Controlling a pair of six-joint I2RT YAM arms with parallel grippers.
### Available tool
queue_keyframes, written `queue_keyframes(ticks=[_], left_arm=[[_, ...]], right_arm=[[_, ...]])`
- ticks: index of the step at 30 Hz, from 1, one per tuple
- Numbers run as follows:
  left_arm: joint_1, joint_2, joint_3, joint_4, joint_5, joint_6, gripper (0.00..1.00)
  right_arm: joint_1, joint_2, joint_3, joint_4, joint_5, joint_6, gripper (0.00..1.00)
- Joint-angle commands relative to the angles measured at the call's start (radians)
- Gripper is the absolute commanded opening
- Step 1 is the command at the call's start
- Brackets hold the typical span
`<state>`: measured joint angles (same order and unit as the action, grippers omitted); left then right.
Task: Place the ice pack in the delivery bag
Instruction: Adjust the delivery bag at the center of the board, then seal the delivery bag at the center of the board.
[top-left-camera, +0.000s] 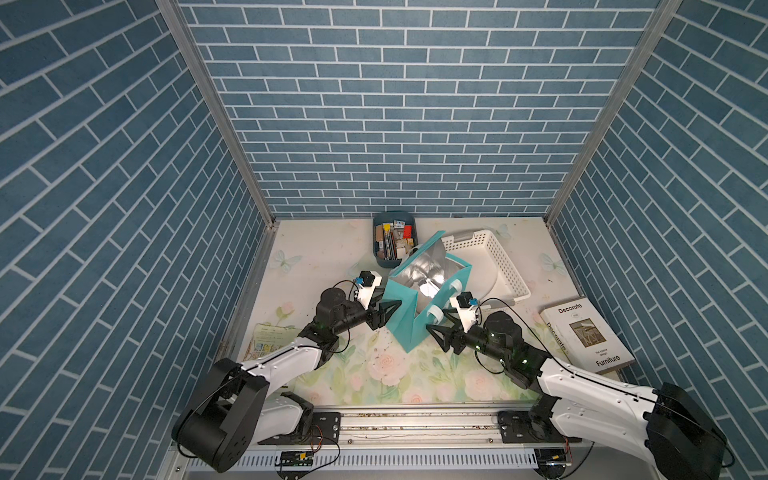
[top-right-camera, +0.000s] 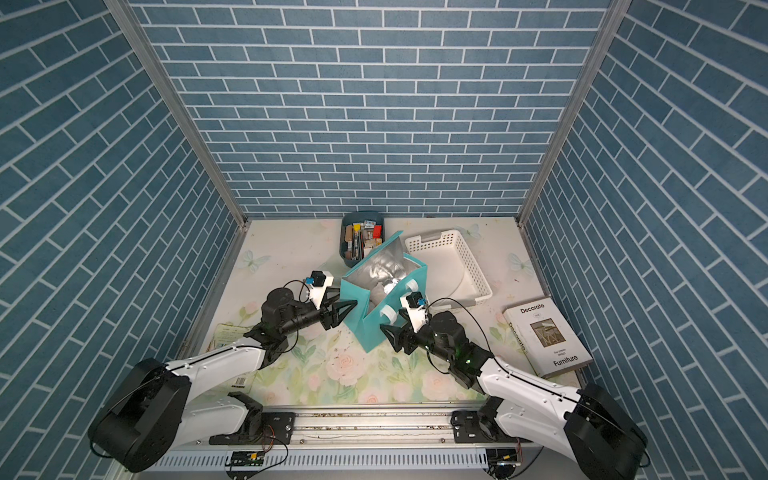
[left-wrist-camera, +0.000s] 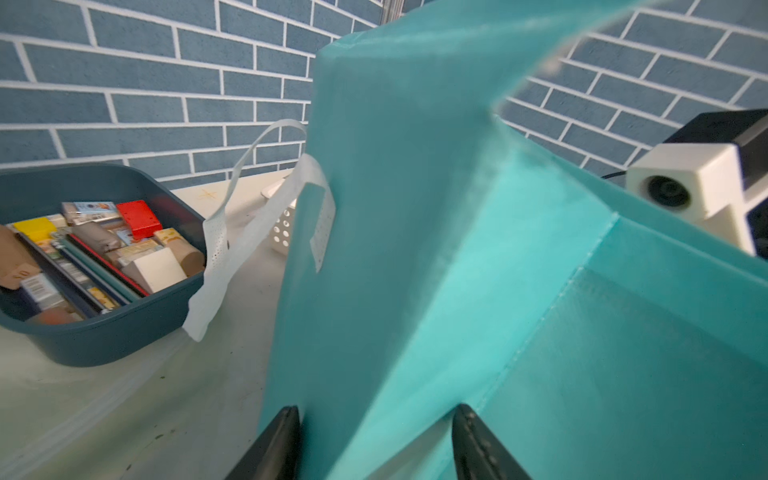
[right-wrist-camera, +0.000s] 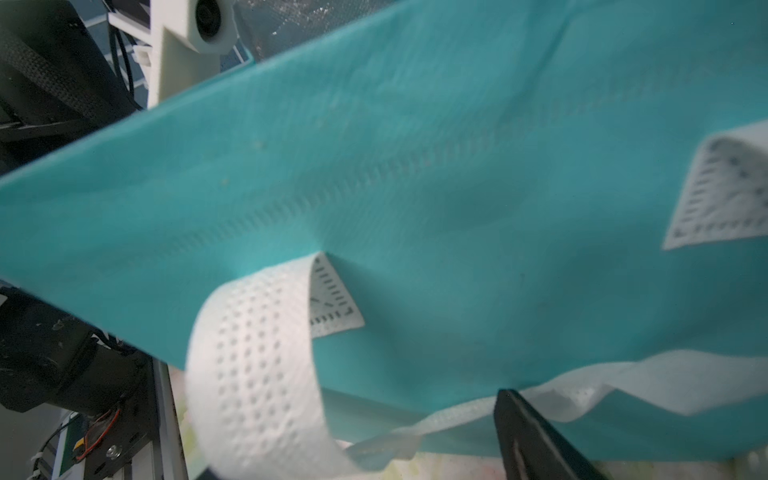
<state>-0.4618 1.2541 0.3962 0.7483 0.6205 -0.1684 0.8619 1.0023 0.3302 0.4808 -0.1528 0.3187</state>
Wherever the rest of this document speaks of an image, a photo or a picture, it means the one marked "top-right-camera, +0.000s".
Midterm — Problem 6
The dark teal storage bin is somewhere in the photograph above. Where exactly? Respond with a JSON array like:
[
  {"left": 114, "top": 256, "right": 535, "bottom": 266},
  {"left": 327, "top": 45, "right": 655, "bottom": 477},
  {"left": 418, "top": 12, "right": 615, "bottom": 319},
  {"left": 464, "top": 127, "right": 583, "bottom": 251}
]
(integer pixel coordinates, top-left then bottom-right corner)
[{"left": 339, "top": 211, "right": 384, "bottom": 267}]

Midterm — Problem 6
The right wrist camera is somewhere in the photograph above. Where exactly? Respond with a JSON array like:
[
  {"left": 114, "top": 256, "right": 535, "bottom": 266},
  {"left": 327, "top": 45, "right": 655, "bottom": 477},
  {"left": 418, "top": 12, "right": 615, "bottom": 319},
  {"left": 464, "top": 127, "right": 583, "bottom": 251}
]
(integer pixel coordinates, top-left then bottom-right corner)
[{"left": 401, "top": 291, "right": 427, "bottom": 332}]

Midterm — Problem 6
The teal insulated delivery bag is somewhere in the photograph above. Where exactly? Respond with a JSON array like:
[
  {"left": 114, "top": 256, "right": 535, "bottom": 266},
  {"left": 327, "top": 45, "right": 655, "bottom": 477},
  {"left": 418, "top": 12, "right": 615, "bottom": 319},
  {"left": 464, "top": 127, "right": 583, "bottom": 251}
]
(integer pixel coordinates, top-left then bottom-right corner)
[{"left": 341, "top": 231, "right": 428, "bottom": 352}]

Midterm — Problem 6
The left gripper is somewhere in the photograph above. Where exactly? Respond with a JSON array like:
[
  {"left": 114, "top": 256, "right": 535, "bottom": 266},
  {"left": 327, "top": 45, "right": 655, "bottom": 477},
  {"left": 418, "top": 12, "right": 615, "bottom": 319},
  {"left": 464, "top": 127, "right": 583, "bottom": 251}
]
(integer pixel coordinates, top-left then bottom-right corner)
[{"left": 277, "top": 288, "right": 356, "bottom": 338}]

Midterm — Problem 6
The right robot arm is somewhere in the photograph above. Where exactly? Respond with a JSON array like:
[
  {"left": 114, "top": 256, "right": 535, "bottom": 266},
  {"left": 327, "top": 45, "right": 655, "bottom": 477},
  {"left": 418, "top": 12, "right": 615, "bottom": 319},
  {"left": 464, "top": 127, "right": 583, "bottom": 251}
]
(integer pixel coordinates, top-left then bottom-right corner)
[{"left": 380, "top": 311, "right": 648, "bottom": 479}]

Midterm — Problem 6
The floral table mat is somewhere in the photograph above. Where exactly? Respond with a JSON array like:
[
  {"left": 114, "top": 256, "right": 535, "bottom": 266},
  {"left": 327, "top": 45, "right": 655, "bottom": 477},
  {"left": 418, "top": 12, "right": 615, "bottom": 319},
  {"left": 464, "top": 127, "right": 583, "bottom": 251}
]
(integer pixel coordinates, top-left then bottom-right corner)
[{"left": 239, "top": 305, "right": 529, "bottom": 406}]

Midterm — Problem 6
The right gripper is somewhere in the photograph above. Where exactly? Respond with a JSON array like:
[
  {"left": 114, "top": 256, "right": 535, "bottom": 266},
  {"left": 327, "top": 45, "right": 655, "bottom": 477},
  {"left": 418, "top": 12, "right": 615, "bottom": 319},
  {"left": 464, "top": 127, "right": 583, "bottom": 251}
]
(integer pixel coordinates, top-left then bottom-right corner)
[{"left": 382, "top": 309, "right": 455, "bottom": 366}]

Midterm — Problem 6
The white furniture book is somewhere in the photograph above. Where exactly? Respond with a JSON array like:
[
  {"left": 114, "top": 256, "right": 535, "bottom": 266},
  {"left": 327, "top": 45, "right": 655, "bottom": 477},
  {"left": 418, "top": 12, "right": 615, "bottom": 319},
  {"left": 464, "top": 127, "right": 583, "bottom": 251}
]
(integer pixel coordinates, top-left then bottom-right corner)
[{"left": 503, "top": 297, "right": 593, "bottom": 378}]

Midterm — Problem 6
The white perforated plastic basket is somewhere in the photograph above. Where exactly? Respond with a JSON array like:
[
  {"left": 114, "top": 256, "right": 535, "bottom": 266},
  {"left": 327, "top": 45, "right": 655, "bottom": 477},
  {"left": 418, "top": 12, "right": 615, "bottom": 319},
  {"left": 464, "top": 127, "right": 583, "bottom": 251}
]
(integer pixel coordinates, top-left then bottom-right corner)
[{"left": 404, "top": 229, "right": 492, "bottom": 307}]

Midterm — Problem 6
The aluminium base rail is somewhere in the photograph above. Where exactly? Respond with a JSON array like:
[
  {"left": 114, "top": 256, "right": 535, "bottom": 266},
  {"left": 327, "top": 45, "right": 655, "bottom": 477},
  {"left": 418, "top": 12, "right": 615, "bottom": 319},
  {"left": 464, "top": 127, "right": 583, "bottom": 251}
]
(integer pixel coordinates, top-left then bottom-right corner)
[{"left": 137, "top": 406, "right": 541, "bottom": 452}]

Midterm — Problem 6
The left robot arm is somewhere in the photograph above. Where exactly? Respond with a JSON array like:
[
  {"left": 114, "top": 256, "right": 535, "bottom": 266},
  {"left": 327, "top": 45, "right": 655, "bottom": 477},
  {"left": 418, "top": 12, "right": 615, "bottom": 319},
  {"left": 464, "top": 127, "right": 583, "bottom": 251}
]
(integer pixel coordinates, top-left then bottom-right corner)
[{"left": 87, "top": 287, "right": 357, "bottom": 473}]

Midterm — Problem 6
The green children's booklet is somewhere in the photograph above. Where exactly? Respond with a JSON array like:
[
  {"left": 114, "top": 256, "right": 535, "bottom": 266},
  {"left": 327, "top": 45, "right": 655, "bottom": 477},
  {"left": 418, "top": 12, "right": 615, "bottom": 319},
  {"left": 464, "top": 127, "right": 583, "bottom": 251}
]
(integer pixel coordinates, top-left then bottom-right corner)
[{"left": 206, "top": 324, "right": 266, "bottom": 390}]

